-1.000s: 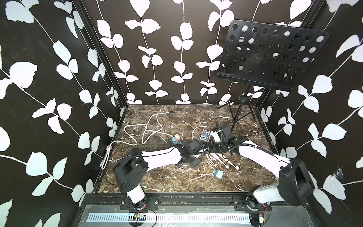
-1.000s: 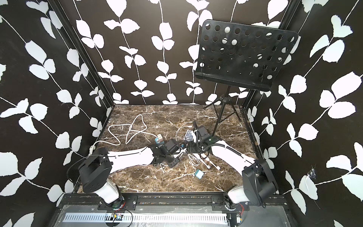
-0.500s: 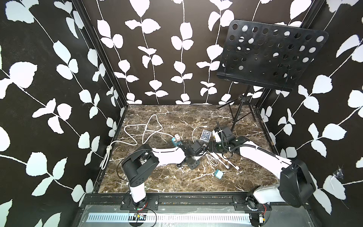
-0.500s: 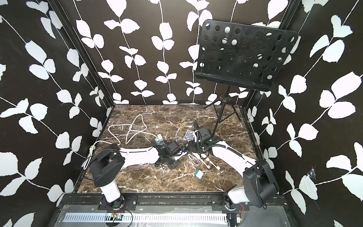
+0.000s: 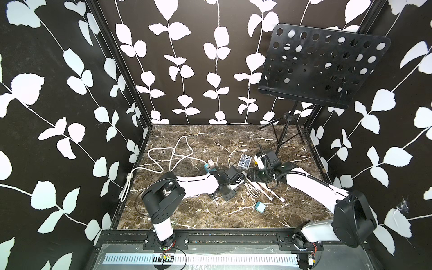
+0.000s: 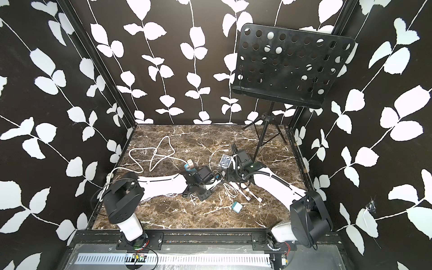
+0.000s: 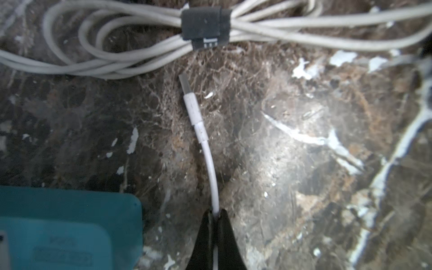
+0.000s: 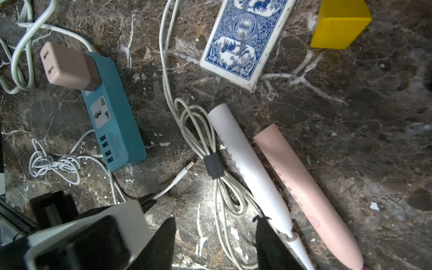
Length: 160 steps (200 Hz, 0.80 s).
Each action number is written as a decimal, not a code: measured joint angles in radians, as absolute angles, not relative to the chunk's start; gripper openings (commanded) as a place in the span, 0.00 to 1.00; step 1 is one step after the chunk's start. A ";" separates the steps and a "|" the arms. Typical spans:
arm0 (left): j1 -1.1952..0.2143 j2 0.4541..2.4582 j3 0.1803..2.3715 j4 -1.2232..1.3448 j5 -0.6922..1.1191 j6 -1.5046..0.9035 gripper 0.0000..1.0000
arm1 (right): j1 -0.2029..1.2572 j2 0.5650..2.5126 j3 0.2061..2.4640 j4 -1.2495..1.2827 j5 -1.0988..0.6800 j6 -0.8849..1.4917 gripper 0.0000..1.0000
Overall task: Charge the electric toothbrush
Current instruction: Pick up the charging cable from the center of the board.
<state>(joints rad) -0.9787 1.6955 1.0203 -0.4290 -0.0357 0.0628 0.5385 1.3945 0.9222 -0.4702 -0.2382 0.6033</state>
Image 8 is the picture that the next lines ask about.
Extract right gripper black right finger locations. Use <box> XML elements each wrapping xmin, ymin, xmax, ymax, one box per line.
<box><xmin>253</xmin><ymin>216</ymin><xmax>302</xmax><ymax>270</ymax></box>

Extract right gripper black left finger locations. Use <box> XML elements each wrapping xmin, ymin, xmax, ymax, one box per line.
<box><xmin>128</xmin><ymin>217</ymin><xmax>176</xmax><ymax>270</ymax></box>

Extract white charging cable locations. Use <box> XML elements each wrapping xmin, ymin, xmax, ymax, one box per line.
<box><xmin>152</xmin><ymin>0</ymin><xmax>267</xmax><ymax>270</ymax></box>

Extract pink wall charger cube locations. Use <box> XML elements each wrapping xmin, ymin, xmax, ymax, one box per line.
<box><xmin>40</xmin><ymin>42</ymin><xmax>101</xmax><ymax>91</ymax></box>

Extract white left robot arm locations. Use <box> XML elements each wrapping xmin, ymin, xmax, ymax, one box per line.
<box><xmin>1</xmin><ymin>194</ymin><xmax>156</xmax><ymax>270</ymax></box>

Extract pink electric toothbrush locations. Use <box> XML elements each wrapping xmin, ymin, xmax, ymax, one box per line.
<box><xmin>254</xmin><ymin>124</ymin><xmax>364</xmax><ymax>270</ymax></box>

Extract white electric toothbrush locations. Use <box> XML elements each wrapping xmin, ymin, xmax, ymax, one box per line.
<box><xmin>208</xmin><ymin>103</ymin><xmax>314</xmax><ymax>270</ymax></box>

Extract teal power strip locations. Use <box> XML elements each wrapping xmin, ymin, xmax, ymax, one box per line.
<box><xmin>82</xmin><ymin>52</ymin><xmax>147</xmax><ymax>172</ymax></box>

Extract blue playing card box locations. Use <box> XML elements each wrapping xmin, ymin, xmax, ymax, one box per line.
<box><xmin>200</xmin><ymin>0</ymin><xmax>296</xmax><ymax>92</ymax></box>

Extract yellow block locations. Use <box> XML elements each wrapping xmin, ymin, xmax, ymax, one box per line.
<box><xmin>310</xmin><ymin>0</ymin><xmax>372</xmax><ymax>50</ymax></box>

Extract white tangled thin cable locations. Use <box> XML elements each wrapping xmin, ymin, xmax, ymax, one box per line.
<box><xmin>28</xmin><ymin>129</ymin><xmax>127</xmax><ymax>205</ymax></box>

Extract white power strip cord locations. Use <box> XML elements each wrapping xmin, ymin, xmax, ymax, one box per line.
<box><xmin>0</xmin><ymin>0</ymin><xmax>96</xmax><ymax>95</ymax></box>

